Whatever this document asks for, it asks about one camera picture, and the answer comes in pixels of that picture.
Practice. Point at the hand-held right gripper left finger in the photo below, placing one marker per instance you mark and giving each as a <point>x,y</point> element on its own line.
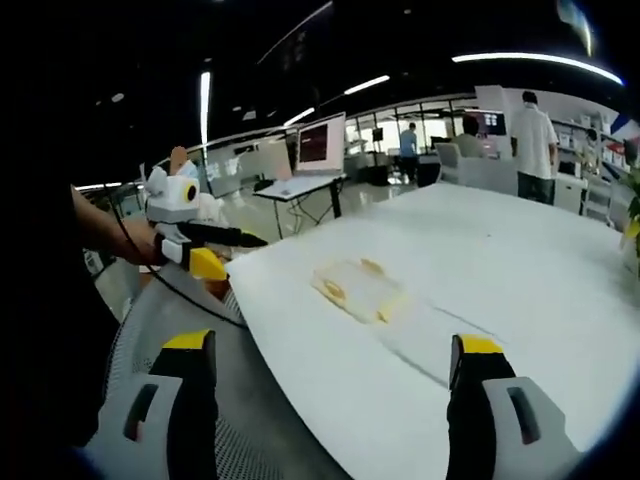
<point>192,410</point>

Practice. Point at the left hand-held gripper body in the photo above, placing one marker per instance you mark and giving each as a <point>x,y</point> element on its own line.
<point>167,197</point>

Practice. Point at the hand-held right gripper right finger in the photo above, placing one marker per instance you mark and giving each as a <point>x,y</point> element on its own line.
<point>470,415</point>

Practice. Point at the grey mesh office chair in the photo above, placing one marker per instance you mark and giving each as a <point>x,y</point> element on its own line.
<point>235,400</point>

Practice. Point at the white folding table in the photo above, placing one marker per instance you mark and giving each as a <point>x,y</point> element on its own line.
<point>295,189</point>

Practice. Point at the short ceiling light strip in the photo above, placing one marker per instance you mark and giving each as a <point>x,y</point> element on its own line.
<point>299,116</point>
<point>367,85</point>
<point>205,107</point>

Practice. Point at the computer monitor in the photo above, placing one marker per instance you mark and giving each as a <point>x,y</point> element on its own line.
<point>317,145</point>

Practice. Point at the person's dark clothing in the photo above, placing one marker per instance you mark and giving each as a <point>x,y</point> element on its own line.
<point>55,310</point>

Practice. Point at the white office chair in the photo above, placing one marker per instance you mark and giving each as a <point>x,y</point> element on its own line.
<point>452,165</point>

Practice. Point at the white storage shelves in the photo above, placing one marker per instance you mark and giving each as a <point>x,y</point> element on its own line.
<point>595,150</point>

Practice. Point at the long ceiling light strip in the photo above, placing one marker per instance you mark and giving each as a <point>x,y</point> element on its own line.
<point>540,60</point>

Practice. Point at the wall screen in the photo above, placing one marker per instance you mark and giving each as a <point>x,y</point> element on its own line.
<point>492,122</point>

